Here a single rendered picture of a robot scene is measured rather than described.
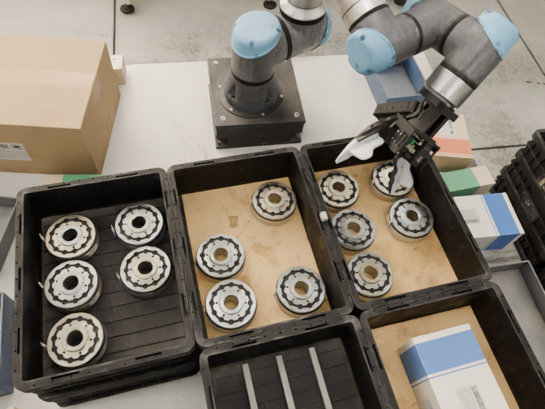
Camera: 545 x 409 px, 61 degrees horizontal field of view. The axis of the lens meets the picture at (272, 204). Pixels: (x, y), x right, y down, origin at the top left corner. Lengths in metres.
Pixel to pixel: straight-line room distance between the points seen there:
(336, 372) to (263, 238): 0.32
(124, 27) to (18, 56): 1.53
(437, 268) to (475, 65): 0.47
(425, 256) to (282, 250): 0.33
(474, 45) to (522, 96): 2.11
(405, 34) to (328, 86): 0.74
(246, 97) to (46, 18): 1.93
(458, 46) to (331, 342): 0.60
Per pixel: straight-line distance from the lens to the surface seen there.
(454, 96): 0.85
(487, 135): 2.64
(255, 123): 1.26
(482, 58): 0.85
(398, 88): 1.59
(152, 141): 1.36
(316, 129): 1.40
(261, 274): 1.00
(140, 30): 2.83
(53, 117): 1.20
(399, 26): 0.83
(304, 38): 1.23
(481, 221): 1.27
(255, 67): 1.19
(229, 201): 1.08
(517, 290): 1.33
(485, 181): 1.39
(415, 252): 1.10
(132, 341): 0.98
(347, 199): 1.08
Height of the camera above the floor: 1.76
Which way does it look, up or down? 59 degrees down
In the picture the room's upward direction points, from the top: 9 degrees clockwise
